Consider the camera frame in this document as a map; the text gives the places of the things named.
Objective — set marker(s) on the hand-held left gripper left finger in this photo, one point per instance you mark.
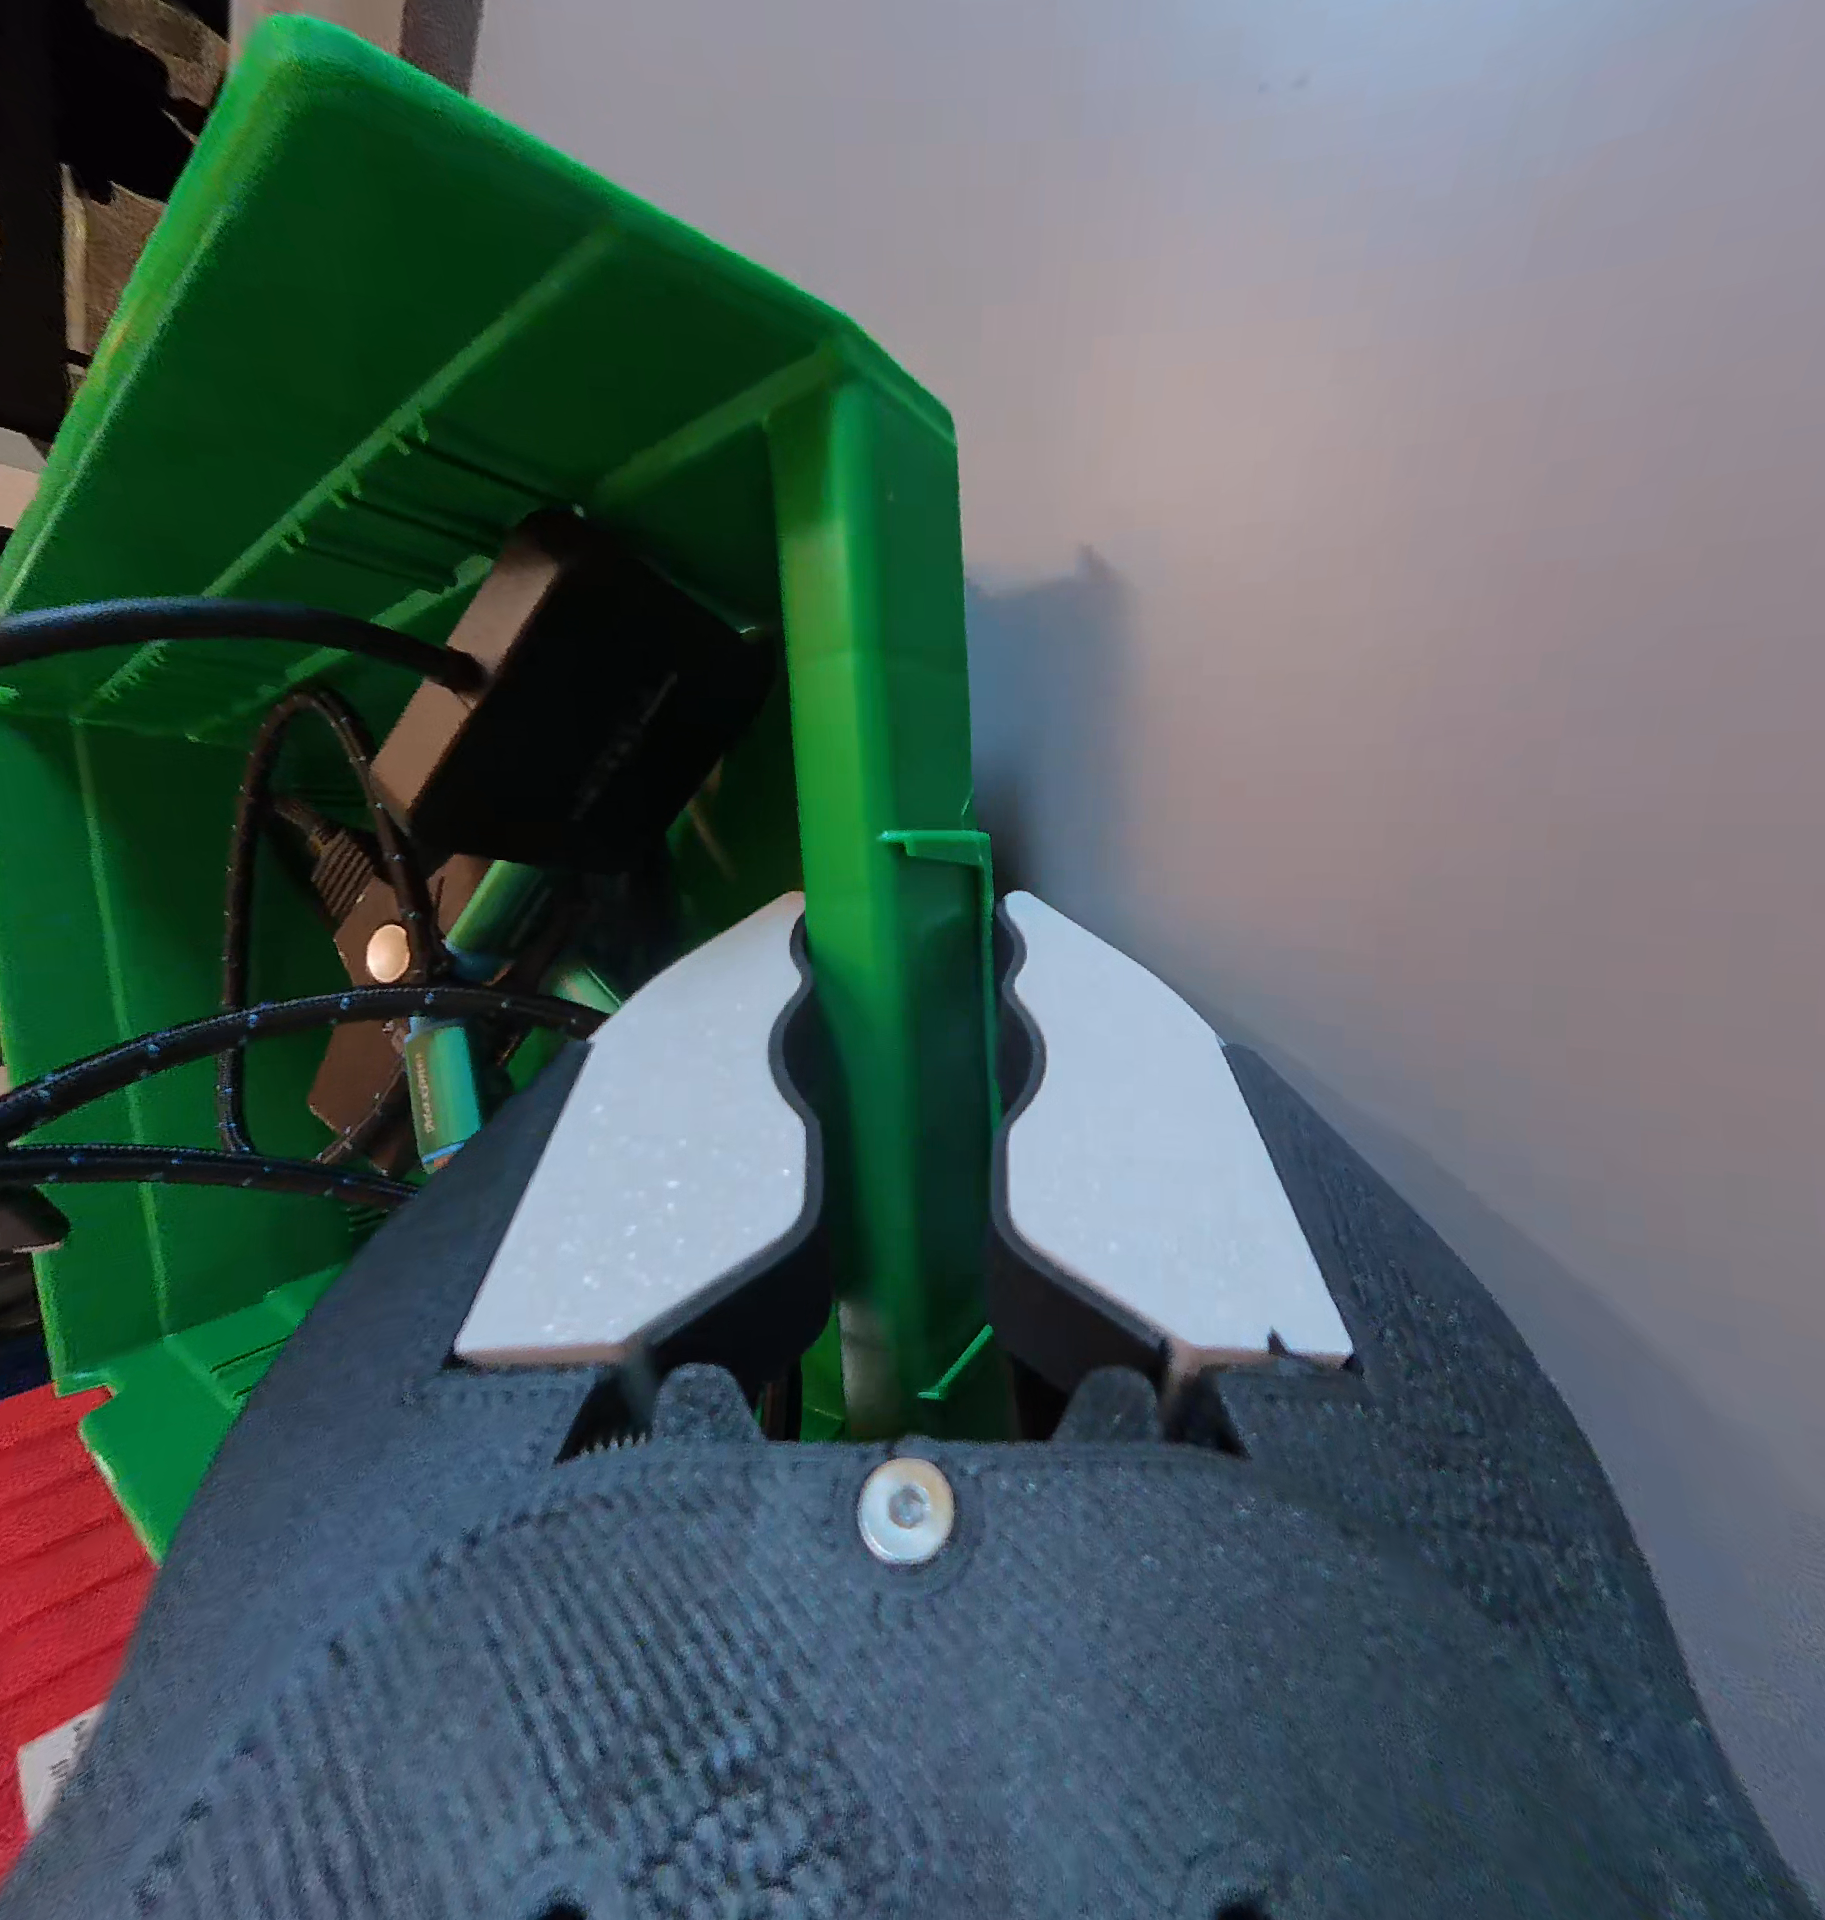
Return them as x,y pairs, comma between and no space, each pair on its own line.
644,1187

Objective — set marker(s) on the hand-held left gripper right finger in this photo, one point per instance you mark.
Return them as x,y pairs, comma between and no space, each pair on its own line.
1169,1170

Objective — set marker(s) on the black adapter box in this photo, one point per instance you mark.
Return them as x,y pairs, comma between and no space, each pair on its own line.
580,721

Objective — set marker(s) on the green plastic bin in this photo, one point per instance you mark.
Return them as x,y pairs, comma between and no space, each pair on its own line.
341,331

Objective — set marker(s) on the red ribbed plastic bin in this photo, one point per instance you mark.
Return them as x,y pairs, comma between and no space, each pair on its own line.
29,1619

